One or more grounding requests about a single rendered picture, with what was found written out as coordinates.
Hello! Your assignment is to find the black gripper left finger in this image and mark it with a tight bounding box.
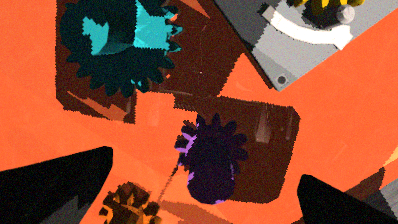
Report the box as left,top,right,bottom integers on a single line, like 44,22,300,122
0,146,114,224

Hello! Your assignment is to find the yellow gear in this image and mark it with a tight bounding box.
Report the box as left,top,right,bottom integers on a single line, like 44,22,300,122
294,0,365,16

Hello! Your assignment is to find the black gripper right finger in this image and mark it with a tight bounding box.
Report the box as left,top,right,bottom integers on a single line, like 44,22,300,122
296,174,398,224

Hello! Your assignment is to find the white curved arrow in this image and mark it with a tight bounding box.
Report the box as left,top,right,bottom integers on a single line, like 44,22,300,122
261,5,353,51

